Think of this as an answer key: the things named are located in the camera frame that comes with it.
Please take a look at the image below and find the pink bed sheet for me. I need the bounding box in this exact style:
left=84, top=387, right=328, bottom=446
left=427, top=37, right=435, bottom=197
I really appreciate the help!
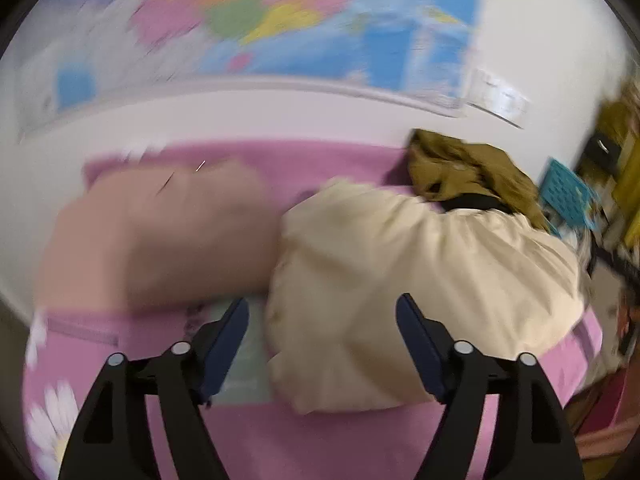
left=23, top=140, right=602, bottom=479

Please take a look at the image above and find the cream yellow coat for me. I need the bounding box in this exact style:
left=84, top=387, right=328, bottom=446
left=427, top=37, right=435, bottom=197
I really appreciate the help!
left=265, top=179, right=585, bottom=414

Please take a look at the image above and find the olive brown garment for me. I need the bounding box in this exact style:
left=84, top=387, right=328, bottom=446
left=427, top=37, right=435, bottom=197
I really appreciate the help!
left=407, top=129, right=547, bottom=231

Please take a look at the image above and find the white wall socket panel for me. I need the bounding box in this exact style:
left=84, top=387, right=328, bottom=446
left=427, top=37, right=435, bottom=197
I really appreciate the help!
left=466, top=68, right=529, bottom=129

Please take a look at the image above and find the peach pink pillow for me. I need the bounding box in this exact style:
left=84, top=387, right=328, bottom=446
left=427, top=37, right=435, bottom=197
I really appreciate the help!
left=35, top=160, right=281, bottom=313

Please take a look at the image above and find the teal perforated storage basket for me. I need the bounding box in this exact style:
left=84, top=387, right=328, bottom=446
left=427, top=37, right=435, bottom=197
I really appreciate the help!
left=538, top=158, right=600, bottom=231

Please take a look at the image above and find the mustard yellow hanging garment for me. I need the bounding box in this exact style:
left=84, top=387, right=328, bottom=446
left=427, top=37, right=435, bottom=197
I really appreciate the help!
left=597, top=78, right=640, bottom=249

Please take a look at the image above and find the colourful wall map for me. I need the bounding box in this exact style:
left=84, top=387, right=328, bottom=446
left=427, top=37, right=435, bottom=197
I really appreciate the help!
left=15, top=0, right=482, bottom=134

